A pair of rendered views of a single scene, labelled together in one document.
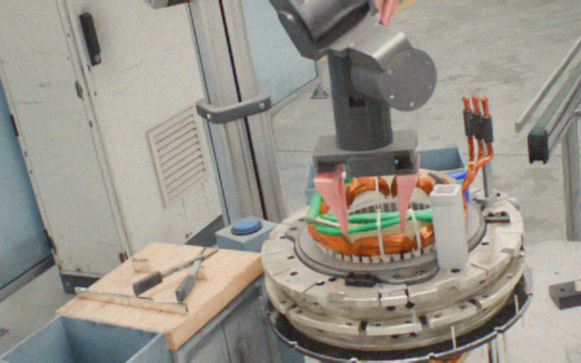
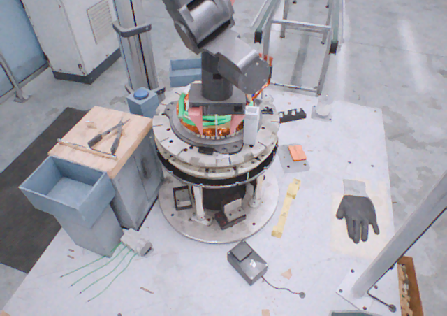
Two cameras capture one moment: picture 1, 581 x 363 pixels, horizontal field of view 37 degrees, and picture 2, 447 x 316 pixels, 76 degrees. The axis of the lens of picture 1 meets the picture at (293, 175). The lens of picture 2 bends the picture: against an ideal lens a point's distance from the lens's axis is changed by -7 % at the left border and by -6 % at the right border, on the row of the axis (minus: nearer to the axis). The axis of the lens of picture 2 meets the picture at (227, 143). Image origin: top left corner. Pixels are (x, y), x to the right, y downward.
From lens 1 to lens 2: 0.38 m
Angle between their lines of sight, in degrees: 27
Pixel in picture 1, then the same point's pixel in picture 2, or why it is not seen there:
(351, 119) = (213, 84)
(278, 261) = (162, 131)
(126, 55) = not seen: outside the picture
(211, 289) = (128, 142)
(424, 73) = (263, 73)
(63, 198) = (50, 38)
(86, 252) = (63, 62)
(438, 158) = not seen: hidden behind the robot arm
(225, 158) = (128, 54)
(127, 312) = (86, 156)
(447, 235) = (250, 131)
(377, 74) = (238, 74)
